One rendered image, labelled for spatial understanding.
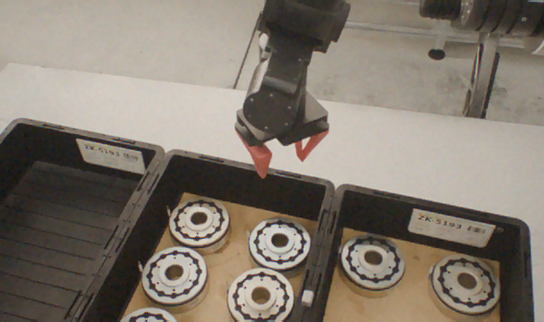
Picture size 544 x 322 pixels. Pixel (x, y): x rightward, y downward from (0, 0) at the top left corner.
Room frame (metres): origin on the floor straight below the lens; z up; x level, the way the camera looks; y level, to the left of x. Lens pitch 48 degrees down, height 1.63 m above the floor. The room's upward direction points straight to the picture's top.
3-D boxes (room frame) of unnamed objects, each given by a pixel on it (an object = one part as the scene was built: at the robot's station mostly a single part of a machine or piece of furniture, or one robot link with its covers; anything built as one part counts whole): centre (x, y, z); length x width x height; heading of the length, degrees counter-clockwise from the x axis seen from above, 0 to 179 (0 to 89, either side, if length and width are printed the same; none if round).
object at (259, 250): (0.52, -0.01, 0.86); 0.10 x 0.10 x 0.01
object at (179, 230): (0.56, 0.13, 0.86); 0.10 x 0.10 x 0.01
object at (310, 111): (0.52, -0.01, 1.17); 0.10 x 0.07 x 0.07; 120
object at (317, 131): (0.52, -0.03, 1.10); 0.07 x 0.07 x 0.09; 30
